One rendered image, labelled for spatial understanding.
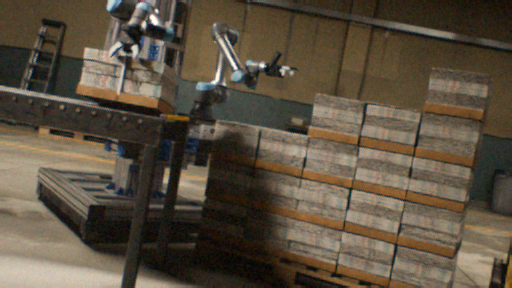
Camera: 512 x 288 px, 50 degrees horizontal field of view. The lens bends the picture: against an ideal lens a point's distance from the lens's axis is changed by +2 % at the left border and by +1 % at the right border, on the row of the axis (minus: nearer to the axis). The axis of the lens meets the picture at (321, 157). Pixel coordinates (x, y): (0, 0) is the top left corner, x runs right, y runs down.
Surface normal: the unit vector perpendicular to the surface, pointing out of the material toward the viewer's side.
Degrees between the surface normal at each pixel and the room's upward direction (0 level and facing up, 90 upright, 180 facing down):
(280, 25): 90
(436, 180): 90
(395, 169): 90
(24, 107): 90
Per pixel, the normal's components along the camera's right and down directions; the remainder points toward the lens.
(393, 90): 0.02, 0.06
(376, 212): -0.34, -0.02
